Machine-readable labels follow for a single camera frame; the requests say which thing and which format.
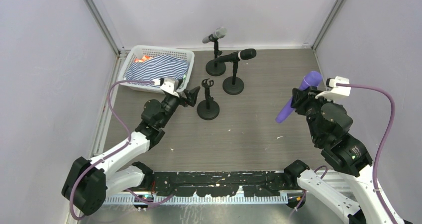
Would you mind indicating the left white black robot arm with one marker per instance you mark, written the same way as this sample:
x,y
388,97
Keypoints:
x,y
91,181

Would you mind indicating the aluminium frame post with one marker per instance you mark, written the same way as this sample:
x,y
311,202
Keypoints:
x,y
102,26
327,23

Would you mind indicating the white plastic basket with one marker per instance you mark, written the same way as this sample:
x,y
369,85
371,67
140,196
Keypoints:
x,y
139,51

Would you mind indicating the white slotted cable duct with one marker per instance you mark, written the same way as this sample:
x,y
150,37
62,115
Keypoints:
x,y
126,199

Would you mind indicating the orange item in basket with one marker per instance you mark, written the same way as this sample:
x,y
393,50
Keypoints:
x,y
144,58

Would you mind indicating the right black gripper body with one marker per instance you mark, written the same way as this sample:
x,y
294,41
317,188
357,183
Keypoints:
x,y
300,99

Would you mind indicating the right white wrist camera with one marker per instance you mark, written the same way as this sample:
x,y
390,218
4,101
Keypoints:
x,y
336,91

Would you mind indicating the left aluminium frame post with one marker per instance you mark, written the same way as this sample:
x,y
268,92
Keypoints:
x,y
102,26

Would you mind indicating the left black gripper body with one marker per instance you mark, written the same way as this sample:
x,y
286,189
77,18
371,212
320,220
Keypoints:
x,y
184,97

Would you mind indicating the blue white striped cloth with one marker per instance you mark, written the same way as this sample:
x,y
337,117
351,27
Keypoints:
x,y
161,66

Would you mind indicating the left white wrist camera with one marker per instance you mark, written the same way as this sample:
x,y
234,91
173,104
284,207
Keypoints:
x,y
169,85

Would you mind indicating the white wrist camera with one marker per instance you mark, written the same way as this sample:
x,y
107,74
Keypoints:
x,y
336,91
169,85

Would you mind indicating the silver microphone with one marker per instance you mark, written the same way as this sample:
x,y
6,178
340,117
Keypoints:
x,y
219,33

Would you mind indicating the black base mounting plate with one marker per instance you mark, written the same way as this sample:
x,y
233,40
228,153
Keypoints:
x,y
218,184

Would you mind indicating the black mic stand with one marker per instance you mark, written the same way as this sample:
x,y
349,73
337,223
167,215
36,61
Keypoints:
x,y
233,85
214,67
208,109

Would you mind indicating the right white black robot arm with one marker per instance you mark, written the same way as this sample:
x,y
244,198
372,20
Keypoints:
x,y
329,126

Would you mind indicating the black microphone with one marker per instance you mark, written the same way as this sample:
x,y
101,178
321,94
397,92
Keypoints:
x,y
245,54

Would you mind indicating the right aluminium frame post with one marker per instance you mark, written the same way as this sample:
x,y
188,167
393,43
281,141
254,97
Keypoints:
x,y
327,23

